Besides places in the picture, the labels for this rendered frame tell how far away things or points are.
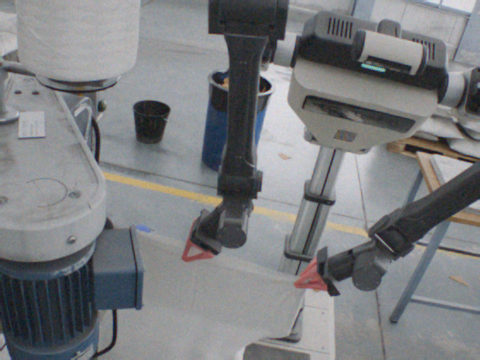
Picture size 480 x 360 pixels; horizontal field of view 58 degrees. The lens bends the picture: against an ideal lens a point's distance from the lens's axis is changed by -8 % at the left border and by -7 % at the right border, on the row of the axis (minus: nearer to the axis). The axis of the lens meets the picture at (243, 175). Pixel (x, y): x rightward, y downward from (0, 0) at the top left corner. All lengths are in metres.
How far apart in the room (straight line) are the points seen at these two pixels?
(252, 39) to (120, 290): 0.40
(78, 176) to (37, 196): 0.07
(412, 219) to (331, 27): 0.51
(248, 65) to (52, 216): 0.34
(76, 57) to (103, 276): 0.29
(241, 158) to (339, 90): 0.43
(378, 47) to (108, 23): 0.61
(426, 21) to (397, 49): 8.18
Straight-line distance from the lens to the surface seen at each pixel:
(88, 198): 0.59
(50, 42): 0.60
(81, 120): 1.04
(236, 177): 0.88
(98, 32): 0.59
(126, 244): 0.69
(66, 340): 0.74
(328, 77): 1.18
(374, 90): 1.20
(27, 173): 0.64
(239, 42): 0.66
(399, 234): 0.94
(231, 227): 0.86
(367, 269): 0.89
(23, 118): 0.78
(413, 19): 9.14
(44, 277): 0.62
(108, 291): 0.68
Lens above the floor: 1.76
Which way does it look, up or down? 31 degrees down
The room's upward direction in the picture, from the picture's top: 12 degrees clockwise
